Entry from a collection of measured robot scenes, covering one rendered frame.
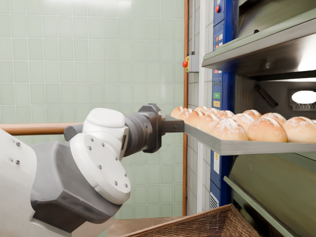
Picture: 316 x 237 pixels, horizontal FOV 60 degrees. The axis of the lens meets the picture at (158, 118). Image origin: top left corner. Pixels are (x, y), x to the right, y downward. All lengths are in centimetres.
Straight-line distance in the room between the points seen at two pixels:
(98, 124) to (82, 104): 156
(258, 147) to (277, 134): 5
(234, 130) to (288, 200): 39
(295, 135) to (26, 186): 50
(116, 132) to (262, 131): 28
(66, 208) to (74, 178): 3
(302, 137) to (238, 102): 60
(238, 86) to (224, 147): 69
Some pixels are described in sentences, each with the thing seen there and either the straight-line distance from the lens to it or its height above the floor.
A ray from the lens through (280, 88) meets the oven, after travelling 124.
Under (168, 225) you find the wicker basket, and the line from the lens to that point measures 115.
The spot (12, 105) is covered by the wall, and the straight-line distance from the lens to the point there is 212.
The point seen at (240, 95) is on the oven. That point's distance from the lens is 116.
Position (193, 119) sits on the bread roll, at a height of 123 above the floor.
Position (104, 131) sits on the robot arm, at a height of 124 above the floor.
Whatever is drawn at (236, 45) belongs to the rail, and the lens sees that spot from 80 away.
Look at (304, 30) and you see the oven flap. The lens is 53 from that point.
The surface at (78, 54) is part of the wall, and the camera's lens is 201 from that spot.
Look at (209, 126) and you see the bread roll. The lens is 62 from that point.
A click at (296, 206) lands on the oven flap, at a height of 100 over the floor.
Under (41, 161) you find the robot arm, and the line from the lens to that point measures 21.
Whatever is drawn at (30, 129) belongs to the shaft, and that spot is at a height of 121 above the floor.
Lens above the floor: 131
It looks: 6 degrees down
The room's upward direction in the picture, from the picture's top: straight up
